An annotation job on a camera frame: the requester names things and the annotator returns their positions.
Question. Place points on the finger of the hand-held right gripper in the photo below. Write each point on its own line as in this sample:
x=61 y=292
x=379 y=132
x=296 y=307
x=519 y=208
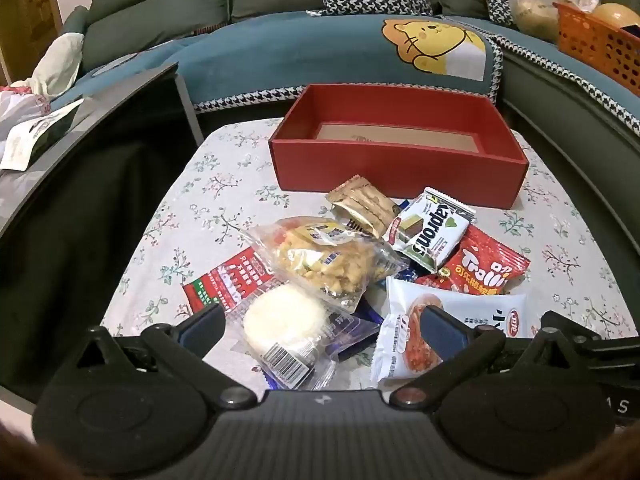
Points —
x=600 y=345

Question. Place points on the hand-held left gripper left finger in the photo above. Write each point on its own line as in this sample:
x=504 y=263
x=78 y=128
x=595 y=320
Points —
x=200 y=323

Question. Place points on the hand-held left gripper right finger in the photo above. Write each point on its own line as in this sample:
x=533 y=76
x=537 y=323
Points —
x=442 y=330

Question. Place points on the white noodle snack packet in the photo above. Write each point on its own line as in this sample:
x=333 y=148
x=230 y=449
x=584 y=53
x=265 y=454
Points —
x=400 y=340

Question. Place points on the red green snack packet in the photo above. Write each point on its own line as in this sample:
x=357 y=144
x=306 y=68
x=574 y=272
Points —
x=225 y=280

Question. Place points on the dark blue foil packet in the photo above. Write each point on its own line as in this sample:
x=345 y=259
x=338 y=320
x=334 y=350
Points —
x=371 y=313

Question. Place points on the red gummy candy packet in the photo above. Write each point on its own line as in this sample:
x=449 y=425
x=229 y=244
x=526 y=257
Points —
x=480 y=265

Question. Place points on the clear-wrapped white round cake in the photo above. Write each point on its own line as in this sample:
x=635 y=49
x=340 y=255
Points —
x=285 y=317

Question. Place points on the white green wafer packet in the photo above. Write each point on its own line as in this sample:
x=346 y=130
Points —
x=430 y=232

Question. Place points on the clear packet of yellow snacks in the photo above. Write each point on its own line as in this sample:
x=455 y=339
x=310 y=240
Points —
x=325 y=260

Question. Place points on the gold brown cracker packet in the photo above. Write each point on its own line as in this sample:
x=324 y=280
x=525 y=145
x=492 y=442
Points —
x=367 y=202

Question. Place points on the red cardboard box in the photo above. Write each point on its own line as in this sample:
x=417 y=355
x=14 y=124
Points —
x=375 y=172

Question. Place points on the floral tablecloth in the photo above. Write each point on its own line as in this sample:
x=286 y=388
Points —
x=225 y=185

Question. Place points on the green sofa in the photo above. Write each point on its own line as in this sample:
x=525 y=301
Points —
x=575 y=160

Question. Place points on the dark side table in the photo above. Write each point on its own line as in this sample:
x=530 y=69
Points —
x=115 y=110

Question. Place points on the white paper packet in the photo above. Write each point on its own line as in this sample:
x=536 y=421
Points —
x=35 y=132

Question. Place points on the white red plastic bag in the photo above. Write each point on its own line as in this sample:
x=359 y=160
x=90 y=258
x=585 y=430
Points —
x=20 y=110

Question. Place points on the blue lion print sofa cover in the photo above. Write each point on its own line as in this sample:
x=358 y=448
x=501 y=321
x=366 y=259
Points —
x=300 y=55

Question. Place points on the blue houndstooth-trim sofa cover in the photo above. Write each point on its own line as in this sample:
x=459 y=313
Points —
x=550 y=62

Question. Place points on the light green cloth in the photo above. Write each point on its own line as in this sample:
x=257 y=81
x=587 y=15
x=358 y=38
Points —
x=57 y=62

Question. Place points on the orange plastic basket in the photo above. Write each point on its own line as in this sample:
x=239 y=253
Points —
x=595 y=45

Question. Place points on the large green back cushion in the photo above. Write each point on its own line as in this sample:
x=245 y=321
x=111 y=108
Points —
x=155 y=5

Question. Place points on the yellow round object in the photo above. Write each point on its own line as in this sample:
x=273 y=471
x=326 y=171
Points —
x=614 y=12

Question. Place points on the clear plastic bag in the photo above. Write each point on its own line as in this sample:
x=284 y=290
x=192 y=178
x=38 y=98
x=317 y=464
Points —
x=545 y=0

